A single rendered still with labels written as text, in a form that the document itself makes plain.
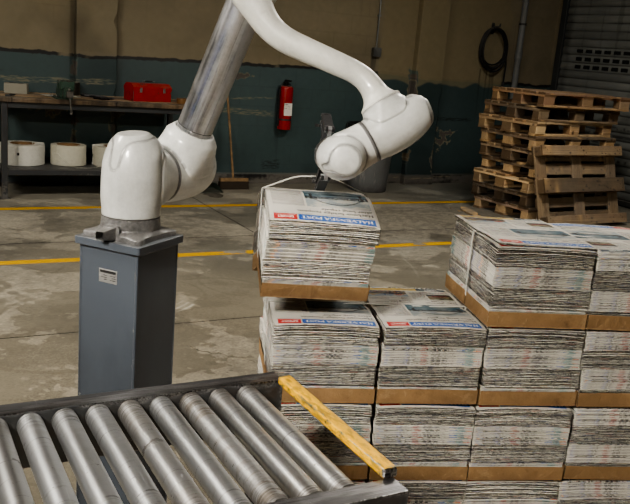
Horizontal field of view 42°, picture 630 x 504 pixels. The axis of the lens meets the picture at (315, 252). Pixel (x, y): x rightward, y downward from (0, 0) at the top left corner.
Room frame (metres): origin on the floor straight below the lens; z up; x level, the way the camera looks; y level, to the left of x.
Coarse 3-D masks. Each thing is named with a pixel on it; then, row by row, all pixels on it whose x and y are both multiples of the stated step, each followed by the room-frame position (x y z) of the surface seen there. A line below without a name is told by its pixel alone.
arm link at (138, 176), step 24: (120, 144) 2.07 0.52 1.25; (144, 144) 2.08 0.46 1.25; (120, 168) 2.05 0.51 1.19; (144, 168) 2.06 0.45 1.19; (168, 168) 2.14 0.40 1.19; (120, 192) 2.05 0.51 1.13; (144, 192) 2.06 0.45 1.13; (168, 192) 2.14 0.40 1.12; (120, 216) 2.05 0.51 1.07; (144, 216) 2.07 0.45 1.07
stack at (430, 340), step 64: (320, 320) 2.06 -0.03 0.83; (384, 320) 2.11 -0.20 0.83; (448, 320) 2.15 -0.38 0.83; (320, 384) 2.03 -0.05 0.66; (384, 384) 2.06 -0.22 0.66; (448, 384) 2.09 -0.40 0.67; (512, 384) 2.13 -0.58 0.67; (576, 384) 2.16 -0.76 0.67; (320, 448) 2.04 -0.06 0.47; (384, 448) 2.07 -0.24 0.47; (448, 448) 2.10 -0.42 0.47; (512, 448) 2.13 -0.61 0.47; (576, 448) 2.16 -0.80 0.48
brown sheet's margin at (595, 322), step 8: (592, 320) 2.16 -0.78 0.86; (600, 320) 2.16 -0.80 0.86; (608, 320) 2.16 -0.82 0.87; (616, 320) 2.17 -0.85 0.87; (624, 320) 2.17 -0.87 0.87; (592, 328) 2.16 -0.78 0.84; (600, 328) 2.16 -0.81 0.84; (608, 328) 2.16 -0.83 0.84; (616, 328) 2.17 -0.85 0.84; (624, 328) 2.17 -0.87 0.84
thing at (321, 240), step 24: (264, 216) 2.11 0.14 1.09; (288, 216) 2.00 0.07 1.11; (312, 216) 2.02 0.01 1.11; (336, 216) 2.04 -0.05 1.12; (360, 216) 2.06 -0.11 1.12; (264, 240) 2.05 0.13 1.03; (288, 240) 2.00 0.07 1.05; (312, 240) 2.01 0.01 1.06; (336, 240) 2.02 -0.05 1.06; (360, 240) 2.02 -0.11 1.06; (264, 264) 2.01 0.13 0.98; (288, 264) 2.02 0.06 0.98; (312, 264) 2.03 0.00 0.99; (336, 264) 2.04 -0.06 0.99; (360, 264) 2.05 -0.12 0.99
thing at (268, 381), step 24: (168, 384) 1.63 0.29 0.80; (192, 384) 1.64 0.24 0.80; (216, 384) 1.65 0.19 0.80; (240, 384) 1.66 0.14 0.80; (264, 384) 1.69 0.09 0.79; (0, 408) 1.45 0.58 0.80; (24, 408) 1.46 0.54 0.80; (48, 408) 1.47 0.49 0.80; (72, 408) 1.48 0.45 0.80; (144, 408) 1.56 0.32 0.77; (48, 432) 1.46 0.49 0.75; (24, 456) 1.44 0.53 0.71
